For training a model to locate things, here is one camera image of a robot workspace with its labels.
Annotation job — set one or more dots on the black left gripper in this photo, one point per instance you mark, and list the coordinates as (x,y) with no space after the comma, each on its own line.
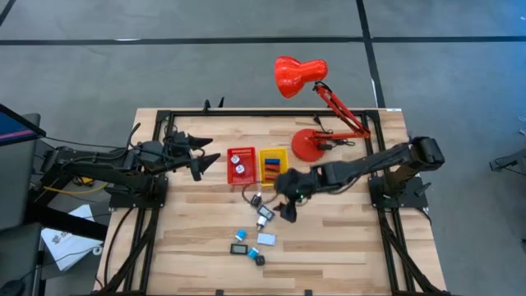
(178,150)

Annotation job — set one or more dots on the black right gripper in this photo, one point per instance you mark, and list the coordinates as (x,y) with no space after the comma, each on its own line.
(296,183)

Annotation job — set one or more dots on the black digital thermometer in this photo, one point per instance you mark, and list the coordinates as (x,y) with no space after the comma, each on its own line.
(266,212)
(239,248)

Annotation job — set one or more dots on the black power adapter white face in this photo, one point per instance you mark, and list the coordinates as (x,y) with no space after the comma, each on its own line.
(255,201)

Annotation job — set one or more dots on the white digital thermometer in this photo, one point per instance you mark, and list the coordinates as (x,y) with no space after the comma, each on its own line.
(266,239)

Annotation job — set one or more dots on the blue white power adapter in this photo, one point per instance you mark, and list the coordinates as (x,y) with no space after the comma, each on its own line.
(253,253)
(241,234)

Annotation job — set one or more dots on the all-black power adapter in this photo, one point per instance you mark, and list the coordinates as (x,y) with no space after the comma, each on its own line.
(260,260)

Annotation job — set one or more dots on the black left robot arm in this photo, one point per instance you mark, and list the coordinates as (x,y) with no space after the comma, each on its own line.
(102,168)

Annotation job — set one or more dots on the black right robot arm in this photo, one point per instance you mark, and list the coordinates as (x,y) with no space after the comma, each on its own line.
(370,162)

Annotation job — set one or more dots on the grey office chair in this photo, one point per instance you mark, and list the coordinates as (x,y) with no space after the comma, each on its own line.
(14,185)

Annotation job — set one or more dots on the yellow plastic basket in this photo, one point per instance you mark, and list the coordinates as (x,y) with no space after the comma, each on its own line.
(284,158)

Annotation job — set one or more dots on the red desk lamp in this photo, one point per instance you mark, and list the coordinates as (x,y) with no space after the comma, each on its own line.
(306,146)

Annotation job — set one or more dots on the red plastic basket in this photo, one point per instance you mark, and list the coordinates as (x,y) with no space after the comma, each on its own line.
(248,156)

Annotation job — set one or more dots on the white sticker label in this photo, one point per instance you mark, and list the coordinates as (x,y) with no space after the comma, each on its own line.
(394,109)

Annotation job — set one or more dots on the black support beam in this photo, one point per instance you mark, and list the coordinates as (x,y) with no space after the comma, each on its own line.
(70,224)

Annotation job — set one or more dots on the white paper sheet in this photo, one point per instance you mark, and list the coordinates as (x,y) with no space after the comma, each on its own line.
(70,246)

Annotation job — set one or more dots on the computer monitor blue screen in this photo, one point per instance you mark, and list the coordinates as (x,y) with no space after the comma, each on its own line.
(16,129)

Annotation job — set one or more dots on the black aluminium table frame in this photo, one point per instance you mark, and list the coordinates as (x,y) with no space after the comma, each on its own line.
(267,113)

